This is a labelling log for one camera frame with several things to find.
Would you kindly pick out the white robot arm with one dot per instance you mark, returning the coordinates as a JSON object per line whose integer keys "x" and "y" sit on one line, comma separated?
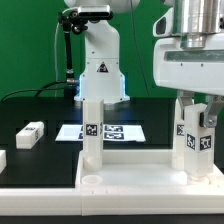
{"x": 194, "y": 21}

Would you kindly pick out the black camera on mount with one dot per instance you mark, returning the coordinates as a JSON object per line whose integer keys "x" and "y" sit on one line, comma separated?
{"x": 94, "y": 12}

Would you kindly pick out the fiducial marker sheet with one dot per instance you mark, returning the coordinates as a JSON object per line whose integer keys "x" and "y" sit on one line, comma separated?
{"x": 124, "y": 133}

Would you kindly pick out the white front fence bar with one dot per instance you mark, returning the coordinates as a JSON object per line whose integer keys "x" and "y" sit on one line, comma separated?
{"x": 116, "y": 201}

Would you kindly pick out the white desk top tray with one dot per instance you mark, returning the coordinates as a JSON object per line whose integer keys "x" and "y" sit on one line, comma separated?
{"x": 144, "y": 172}

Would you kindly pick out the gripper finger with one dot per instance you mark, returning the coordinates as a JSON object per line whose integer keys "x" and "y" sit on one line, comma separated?
{"x": 185, "y": 98}
{"x": 209, "y": 117}

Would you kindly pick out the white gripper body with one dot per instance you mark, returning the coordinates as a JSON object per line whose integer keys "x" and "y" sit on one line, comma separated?
{"x": 196, "y": 70}

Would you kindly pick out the white left fence block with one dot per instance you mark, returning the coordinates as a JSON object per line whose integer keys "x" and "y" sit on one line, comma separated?
{"x": 3, "y": 162}

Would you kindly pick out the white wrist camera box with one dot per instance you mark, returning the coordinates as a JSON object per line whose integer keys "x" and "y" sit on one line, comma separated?
{"x": 163, "y": 27}

